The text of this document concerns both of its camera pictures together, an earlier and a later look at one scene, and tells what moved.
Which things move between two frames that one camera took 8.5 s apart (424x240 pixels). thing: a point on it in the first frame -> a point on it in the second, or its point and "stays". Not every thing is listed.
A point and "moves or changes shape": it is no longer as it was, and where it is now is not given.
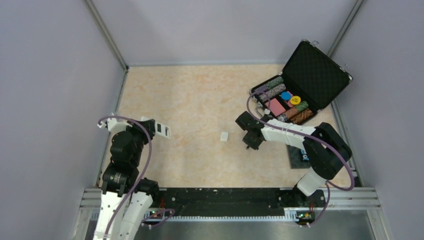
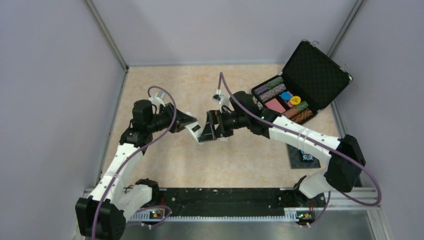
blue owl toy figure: x=305 y=156 stays
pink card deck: x=275 y=106 stays
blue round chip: x=286 y=95 stays
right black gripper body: x=251 y=141 -> x=232 y=121
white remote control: x=160 y=129 moves or changes shape
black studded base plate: x=295 y=158 stays
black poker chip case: x=311 y=77 stays
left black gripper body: x=139 y=133 -> x=164 y=119
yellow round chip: x=295 y=100 stays
